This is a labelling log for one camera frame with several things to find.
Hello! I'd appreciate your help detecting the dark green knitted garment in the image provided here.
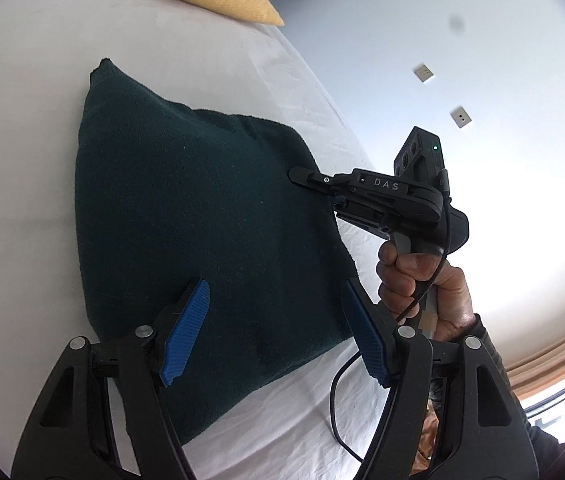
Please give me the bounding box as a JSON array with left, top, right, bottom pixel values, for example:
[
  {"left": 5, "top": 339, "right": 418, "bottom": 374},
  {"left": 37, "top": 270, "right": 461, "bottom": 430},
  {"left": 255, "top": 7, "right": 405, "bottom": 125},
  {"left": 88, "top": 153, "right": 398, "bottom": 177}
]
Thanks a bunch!
[{"left": 75, "top": 60, "right": 356, "bottom": 442}]

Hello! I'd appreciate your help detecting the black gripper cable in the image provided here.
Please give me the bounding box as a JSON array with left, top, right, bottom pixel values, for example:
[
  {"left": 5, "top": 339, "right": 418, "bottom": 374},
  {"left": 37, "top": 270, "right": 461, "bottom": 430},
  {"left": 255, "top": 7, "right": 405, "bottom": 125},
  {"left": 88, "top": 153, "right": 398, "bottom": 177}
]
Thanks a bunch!
[{"left": 329, "top": 169, "right": 454, "bottom": 466}]

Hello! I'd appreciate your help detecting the person's right hand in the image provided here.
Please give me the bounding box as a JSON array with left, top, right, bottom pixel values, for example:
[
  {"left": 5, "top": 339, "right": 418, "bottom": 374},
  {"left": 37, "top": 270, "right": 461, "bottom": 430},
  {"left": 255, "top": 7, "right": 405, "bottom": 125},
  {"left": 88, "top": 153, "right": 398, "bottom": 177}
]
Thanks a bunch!
[{"left": 377, "top": 242, "right": 477, "bottom": 341}]

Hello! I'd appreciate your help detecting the white bed sheet mattress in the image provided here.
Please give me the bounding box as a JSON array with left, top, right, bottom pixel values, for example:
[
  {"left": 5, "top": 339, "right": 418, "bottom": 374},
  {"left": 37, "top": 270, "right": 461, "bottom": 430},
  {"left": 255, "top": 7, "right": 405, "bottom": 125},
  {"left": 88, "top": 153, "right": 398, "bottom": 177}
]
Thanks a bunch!
[{"left": 0, "top": 0, "right": 369, "bottom": 472}]

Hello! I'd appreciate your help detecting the upper beige wall switch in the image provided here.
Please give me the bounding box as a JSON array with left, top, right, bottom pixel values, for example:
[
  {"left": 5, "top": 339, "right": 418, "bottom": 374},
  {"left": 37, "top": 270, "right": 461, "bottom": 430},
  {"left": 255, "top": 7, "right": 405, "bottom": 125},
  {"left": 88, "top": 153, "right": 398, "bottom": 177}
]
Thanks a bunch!
[{"left": 413, "top": 64, "right": 434, "bottom": 82}]

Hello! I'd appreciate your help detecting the lower beige wall socket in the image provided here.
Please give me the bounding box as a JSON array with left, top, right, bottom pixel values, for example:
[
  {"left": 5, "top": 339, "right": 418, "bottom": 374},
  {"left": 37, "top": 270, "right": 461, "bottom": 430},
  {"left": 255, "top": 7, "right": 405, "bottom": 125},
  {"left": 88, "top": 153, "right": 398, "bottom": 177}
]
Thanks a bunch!
[{"left": 450, "top": 106, "right": 472, "bottom": 128}]

